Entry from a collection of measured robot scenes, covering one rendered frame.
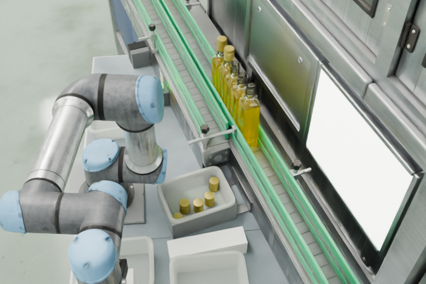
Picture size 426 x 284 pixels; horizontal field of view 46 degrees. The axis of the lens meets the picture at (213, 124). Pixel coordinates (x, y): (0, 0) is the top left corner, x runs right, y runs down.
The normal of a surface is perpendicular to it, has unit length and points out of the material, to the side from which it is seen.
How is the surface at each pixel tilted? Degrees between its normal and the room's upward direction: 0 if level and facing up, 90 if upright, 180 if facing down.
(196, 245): 0
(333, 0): 90
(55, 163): 30
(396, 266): 90
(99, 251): 1
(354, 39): 0
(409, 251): 90
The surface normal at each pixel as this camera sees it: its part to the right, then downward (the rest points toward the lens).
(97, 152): -0.07, -0.69
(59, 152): 0.47, -0.72
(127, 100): 0.03, 0.14
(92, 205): 0.05, -0.55
